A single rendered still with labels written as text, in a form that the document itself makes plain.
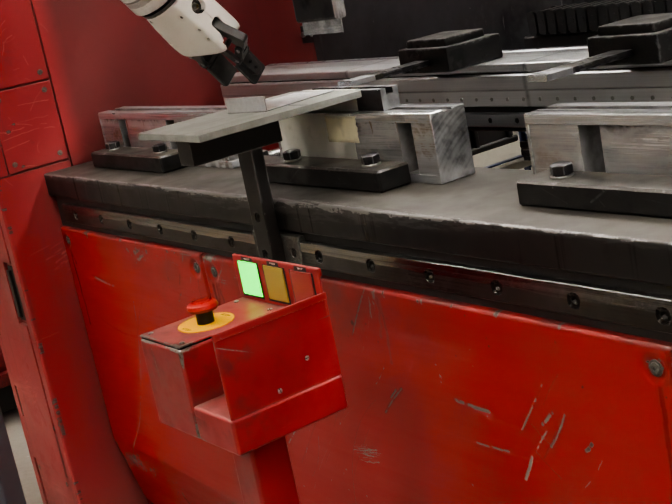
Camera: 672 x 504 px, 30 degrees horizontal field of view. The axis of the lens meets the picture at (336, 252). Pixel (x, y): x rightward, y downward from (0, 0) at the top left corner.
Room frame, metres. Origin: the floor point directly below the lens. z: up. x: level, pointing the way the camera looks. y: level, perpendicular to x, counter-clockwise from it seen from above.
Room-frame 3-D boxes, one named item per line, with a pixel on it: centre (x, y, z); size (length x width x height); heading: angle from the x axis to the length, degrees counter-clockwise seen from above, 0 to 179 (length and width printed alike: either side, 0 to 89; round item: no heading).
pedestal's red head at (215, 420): (1.48, 0.14, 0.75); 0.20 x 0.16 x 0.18; 33
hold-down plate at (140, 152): (2.31, 0.33, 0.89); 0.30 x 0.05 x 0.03; 32
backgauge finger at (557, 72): (1.57, -0.39, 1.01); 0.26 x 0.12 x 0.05; 122
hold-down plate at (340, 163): (1.77, -0.02, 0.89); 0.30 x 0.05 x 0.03; 32
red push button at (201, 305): (1.51, 0.18, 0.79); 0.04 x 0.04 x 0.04
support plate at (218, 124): (1.75, 0.08, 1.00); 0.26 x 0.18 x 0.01; 122
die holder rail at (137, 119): (2.30, 0.25, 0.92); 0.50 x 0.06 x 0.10; 32
